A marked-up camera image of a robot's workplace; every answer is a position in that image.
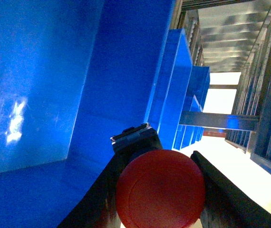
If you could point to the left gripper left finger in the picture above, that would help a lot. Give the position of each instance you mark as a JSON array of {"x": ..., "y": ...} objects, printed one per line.
[{"x": 97, "y": 209}]

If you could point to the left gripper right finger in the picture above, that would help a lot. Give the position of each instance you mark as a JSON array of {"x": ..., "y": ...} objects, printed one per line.
[{"x": 227, "y": 206}]

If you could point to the red mushroom push button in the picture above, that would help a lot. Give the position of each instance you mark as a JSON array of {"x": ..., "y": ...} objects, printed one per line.
[{"x": 158, "y": 188}]

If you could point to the large empty blue bin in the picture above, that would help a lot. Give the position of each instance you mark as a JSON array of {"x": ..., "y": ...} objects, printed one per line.
[{"x": 72, "y": 73}]

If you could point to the metal rack front rail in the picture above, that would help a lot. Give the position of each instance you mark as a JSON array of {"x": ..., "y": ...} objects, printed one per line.
[{"x": 220, "y": 121}]

